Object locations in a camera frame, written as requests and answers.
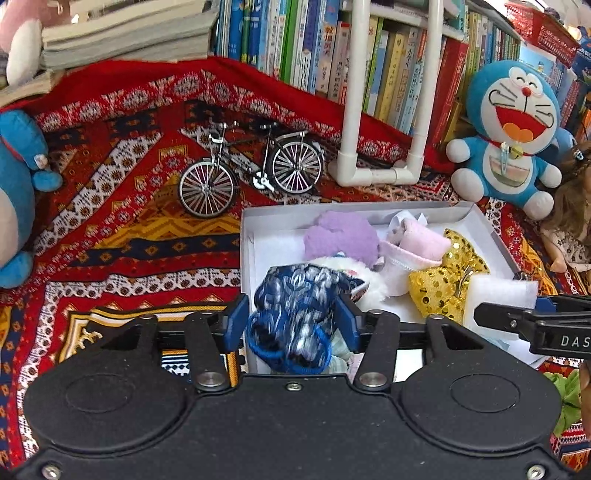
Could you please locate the pink sock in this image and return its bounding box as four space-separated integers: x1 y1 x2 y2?
379 220 451 297

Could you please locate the purple plush toy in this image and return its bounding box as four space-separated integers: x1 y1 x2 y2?
304 211 380 267

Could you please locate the blue round plush toy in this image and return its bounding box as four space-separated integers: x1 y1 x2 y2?
1 110 62 289

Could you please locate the red plastic basket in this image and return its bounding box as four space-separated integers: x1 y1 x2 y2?
505 1 579 65

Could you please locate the miniature metal bicycle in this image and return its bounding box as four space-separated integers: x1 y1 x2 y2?
178 119 325 219

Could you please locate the stack of books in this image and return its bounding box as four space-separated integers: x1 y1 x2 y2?
1 1 221 107

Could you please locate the gold sequin heart cushion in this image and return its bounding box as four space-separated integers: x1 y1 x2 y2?
409 229 490 324

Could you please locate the green checkered cloth pouch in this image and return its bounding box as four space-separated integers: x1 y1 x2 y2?
327 336 353 374

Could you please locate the white cardboard tray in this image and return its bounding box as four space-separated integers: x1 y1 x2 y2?
240 201 542 367

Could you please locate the white fluffy plush toy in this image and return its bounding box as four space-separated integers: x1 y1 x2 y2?
311 256 388 312

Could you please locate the red patterned blanket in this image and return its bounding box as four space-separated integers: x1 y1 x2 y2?
0 56 591 471

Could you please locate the brown haired doll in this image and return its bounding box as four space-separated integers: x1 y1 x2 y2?
540 141 590 282

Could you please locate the white paper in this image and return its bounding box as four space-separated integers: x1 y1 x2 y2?
388 210 428 232

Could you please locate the white foam block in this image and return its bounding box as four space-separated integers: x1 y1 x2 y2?
462 273 538 342

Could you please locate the row of books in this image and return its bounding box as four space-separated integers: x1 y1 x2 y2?
213 1 590 146

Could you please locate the white pvc pipe frame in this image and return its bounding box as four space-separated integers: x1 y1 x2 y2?
329 1 445 186

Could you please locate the green scrunchie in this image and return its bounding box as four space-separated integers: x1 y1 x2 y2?
545 369 581 437

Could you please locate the Doraemon plush toy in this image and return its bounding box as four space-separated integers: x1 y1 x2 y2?
446 60 562 221

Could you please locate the pink plush toy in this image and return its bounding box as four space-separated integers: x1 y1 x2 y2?
1 0 71 86

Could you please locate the dark blue patterned scrunchie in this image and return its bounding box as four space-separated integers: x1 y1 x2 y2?
245 263 363 375

